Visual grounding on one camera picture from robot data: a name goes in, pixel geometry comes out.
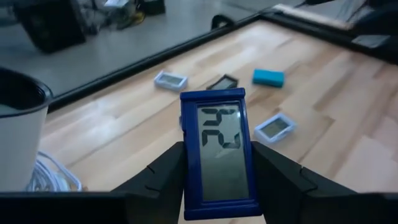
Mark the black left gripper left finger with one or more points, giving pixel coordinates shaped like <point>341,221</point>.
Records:
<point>158,180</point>

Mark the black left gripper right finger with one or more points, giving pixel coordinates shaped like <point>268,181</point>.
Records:
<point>280,183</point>

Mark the dark blue digital thermometer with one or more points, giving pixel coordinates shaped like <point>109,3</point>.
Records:
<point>191,155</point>

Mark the white digital thermometer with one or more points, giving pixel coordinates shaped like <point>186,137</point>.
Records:
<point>275,128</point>
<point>171,81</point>

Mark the teal rectangular case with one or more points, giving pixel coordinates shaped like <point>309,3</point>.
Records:
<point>268,77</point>

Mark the black digital thermometer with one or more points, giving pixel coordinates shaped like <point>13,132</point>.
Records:
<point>223,83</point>

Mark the black equipment box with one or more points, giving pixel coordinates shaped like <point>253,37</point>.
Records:
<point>51,25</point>

